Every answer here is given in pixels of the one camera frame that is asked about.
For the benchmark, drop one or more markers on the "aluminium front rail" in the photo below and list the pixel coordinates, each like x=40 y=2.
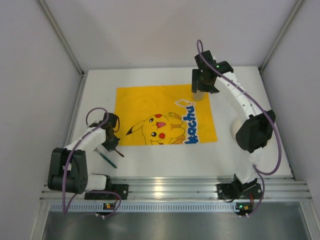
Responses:
x=277 y=189

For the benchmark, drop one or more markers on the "right aluminium frame post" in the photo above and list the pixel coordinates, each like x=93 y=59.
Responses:
x=298 y=5

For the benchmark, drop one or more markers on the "beige cup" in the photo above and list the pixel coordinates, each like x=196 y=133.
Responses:
x=198 y=95

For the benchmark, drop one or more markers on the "yellow Pikachu placemat cloth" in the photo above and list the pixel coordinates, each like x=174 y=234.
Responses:
x=163 y=115

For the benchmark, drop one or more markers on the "green handled silver spoon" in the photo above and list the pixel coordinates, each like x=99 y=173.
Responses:
x=101 y=154

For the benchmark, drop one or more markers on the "left aluminium frame post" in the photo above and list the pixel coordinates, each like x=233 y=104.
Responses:
x=60 y=35

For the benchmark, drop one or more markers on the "aluminium frame post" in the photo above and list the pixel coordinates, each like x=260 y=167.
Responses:
x=60 y=35
x=298 y=5

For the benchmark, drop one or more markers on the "cream bear plate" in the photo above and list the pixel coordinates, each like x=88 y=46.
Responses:
x=235 y=126

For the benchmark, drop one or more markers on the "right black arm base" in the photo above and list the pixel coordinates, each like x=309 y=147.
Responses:
x=236 y=190

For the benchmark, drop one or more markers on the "slotted cable duct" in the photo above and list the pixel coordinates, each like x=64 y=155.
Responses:
x=158 y=207

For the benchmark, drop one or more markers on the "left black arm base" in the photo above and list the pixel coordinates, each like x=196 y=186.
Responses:
x=116 y=191

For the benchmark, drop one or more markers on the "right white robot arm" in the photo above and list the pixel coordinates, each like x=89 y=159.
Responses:
x=251 y=129

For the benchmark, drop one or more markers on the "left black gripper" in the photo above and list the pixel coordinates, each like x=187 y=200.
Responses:
x=111 y=144

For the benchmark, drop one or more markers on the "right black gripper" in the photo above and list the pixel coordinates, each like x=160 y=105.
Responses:
x=203 y=86

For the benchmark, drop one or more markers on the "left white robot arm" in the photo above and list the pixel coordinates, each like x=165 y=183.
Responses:
x=68 y=171

